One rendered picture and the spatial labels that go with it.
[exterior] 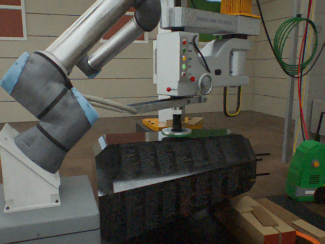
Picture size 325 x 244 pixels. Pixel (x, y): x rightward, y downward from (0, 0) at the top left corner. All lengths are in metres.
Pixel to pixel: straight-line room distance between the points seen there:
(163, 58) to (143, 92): 6.35
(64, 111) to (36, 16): 7.19
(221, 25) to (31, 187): 1.78
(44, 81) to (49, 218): 0.45
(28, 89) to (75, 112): 0.17
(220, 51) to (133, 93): 6.15
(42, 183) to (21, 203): 0.09
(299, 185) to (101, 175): 2.09
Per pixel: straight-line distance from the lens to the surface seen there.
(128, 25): 1.55
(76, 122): 1.15
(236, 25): 2.61
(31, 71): 1.15
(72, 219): 1.12
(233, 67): 2.67
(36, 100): 1.14
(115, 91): 8.37
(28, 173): 1.16
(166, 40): 2.20
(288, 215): 2.91
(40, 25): 8.25
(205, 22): 2.32
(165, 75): 2.21
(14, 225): 1.13
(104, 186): 2.02
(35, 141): 1.16
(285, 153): 4.75
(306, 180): 3.47
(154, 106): 2.05
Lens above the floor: 1.33
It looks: 10 degrees down
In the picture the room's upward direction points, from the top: straight up
